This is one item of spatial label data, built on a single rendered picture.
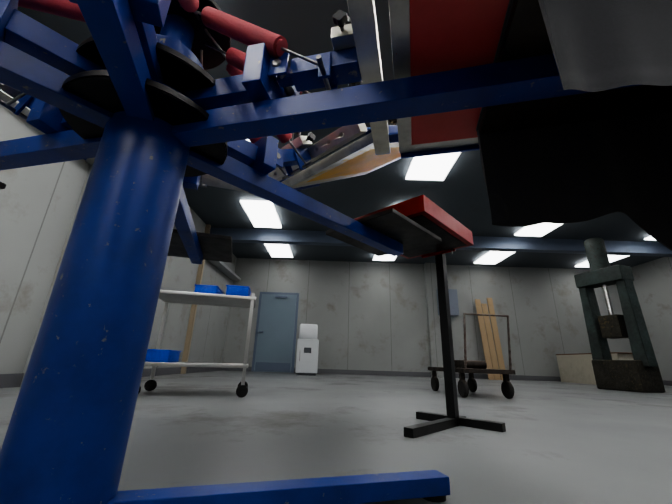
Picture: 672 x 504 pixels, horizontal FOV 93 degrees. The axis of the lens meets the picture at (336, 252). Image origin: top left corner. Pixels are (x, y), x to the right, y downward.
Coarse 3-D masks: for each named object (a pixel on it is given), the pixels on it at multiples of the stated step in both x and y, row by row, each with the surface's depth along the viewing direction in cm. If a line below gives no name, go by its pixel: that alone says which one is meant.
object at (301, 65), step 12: (348, 48) 78; (300, 60) 80; (336, 60) 77; (348, 60) 76; (300, 72) 79; (312, 72) 79; (336, 72) 79; (348, 72) 79; (300, 84) 82; (312, 84) 82; (324, 84) 82; (336, 84) 82
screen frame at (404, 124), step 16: (400, 0) 59; (400, 16) 62; (400, 32) 65; (400, 48) 68; (400, 64) 72; (400, 128) 91; (400, 144) 98; (416, 144) 98; (432, 144) 97; (448, 144) 97; (464, 144) 97
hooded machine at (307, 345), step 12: (300, 324) 786; (312, 324) 787; (300, 336) 757; (312, 336) 760; (300, 348) 741; (312, 348) 744; (300, 360) 732; (312, 360) 735; (300, 372) 725; (312, 372) 727
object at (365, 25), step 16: (352, 0) 63; (368, 0) 63; (352, 16) 66; (368, 16) 66; (368, 32) 69; (368, 48) 72; (368, 64) 76; (368, 80) 81; (384, 128) 97; (384, 144) 104
